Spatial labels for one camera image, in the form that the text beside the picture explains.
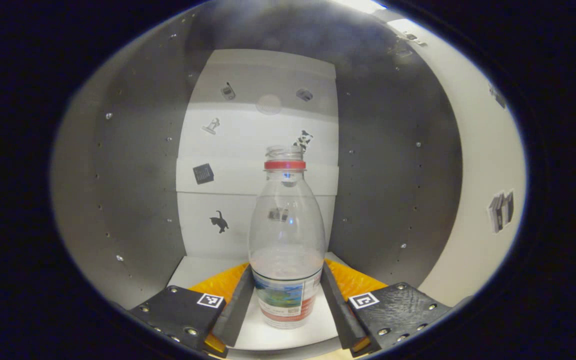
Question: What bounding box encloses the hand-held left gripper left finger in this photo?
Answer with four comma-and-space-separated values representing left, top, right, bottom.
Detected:
128, 264, 256, 358

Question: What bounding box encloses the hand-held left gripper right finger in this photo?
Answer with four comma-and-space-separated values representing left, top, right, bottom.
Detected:
319, 260, 453, 357

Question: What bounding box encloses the clear plastic bottle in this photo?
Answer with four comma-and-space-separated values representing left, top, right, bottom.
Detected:
248, 145, 327, 330

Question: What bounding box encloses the grey cabinet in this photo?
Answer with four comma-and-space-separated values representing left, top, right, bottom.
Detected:
50, 0, 464, 353

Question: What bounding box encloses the grey cabinet door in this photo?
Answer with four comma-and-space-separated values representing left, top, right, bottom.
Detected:
388, 17, 528, 308

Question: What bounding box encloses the large ceiling light panel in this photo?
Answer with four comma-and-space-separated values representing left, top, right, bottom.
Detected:
338, 0, 386, 13

